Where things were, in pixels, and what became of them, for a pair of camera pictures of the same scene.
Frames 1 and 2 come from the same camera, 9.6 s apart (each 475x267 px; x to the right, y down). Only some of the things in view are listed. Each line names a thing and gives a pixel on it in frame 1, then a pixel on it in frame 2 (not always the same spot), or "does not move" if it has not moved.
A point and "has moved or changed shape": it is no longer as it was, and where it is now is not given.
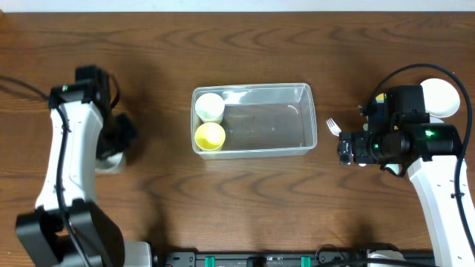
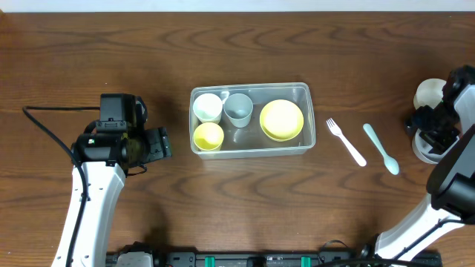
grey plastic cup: (110, 164) has moved or changed shape
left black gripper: (124, 130) -> (158, 144)
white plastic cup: (209, 107) does not move
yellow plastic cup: (210, 136) does not move
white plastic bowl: (441, 99) does not move
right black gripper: (345, 147) -> (430, 130)
